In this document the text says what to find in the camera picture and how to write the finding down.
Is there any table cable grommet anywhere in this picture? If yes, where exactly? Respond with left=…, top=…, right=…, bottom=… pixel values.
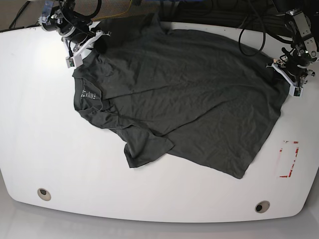
left=37, top=188, right=51, bottom=201
left=255, top=201, right=270, bottom=214

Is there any dark grey t-shirt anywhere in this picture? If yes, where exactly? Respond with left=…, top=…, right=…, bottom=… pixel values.
left=73, top=13, right=289, bottom=179

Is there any left table cable grommet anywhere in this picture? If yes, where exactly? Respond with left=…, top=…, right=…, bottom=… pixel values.
left=37, top=188, right=51, bottom=201

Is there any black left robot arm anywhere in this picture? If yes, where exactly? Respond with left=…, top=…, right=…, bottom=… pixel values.
left=271, top=0, right=319, bottom=92

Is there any right table cable grommet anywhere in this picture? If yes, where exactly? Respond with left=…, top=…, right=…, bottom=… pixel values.
left=255, top=201, right=270, bottom=214

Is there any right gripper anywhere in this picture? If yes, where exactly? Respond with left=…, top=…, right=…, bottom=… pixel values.
left=61, top=27, right=111, bottom=54

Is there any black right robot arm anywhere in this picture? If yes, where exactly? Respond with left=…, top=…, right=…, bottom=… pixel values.
left=38, top=0, right=102, bottom=57

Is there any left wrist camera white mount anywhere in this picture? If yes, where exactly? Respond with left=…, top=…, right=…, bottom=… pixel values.
left=267, top=62, right=304, bottom=97

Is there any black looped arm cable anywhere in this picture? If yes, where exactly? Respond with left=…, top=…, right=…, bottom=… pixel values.
left=238, top=7, right=266, bottom=57

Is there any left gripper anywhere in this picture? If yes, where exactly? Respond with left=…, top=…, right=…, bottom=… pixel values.
left=266, top=56, right=316, bottom=86

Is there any red tape rectangle marking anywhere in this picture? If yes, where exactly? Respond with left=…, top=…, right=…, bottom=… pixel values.
left=276, top=140, right=300, bottom=178

